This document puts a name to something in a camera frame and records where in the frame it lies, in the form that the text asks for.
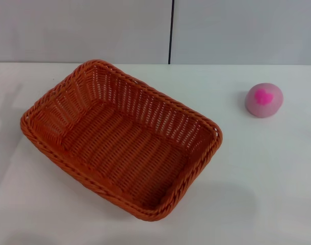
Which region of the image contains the orange woven plastic basket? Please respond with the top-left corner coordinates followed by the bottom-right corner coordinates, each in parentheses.
top-left (19, 59), bottom-right (224, 222)

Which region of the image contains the pink dome toy with heart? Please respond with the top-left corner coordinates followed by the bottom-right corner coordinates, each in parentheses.
top-left (244, 82), bottom-right (284, 118)

